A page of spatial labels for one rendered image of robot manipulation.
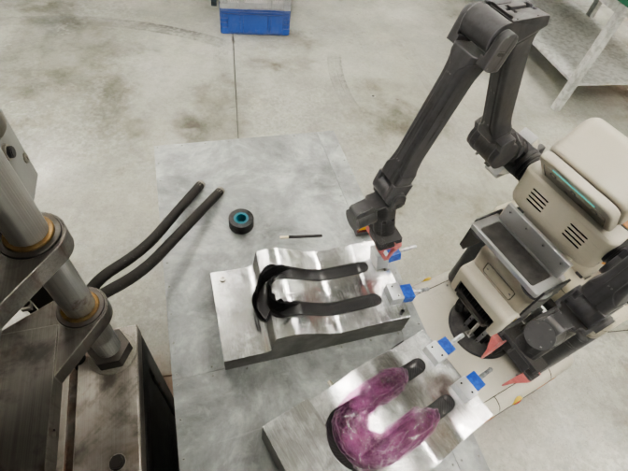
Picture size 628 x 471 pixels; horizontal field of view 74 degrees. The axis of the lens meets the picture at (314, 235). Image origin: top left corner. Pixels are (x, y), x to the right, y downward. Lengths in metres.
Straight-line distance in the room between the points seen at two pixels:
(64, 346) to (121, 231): 1.54
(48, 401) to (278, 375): 0.51
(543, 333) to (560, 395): 1.52
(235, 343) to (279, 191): 0.60
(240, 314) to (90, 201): 1.69
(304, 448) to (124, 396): 0.46
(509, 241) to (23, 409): 1.15
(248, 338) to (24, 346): 0.47
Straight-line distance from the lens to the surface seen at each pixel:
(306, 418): 0.99
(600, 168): 1.06
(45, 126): 3.23
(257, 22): 4.04
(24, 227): 0.75
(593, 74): 4.32
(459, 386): 1.14
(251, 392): 1.11
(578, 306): 0.95
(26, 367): 0.98
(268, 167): 1.55
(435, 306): 1.95
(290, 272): 1.12
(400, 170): 0.94
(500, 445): 2.17
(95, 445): 1.16
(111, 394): 1.18
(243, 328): 1.11
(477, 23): 0.83
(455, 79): 0.85
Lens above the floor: 1.87
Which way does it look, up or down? 52 degrees down
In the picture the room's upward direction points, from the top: 11 degrees clockwise
